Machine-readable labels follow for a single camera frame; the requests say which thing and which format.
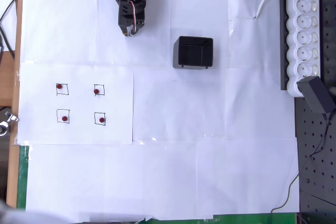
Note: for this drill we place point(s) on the black power adapter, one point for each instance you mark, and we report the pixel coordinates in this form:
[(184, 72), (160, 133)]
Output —
[(317, 95)]

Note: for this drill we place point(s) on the black pegboard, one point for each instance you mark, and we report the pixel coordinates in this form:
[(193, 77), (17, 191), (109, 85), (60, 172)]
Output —
[(315, 142)]

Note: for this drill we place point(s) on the red ball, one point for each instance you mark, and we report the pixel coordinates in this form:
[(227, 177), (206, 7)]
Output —
[(64, 118), (96, 91), (101, 120), (59, 86)]

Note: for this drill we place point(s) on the black square bin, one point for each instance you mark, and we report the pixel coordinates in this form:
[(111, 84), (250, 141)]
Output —
[(194, 51)]

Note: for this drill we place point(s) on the paper sheet with drawn squares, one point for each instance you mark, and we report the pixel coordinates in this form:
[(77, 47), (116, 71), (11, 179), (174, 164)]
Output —
[(118, 103)]

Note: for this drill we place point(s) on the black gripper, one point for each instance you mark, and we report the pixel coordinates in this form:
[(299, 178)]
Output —
[(127, 22)]

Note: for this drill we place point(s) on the white power strip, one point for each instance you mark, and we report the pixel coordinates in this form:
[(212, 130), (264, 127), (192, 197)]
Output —
[(302, 24)]

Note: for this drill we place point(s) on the green cutting mat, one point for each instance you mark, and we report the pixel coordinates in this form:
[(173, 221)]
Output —
[(22, 176)]

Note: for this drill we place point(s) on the black shelf bar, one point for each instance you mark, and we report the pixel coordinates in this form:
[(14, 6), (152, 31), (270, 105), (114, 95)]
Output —
[(282, 37)]

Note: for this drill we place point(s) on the metal clamp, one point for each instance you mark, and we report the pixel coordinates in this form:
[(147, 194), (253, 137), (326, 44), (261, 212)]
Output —
[(11, 117)]

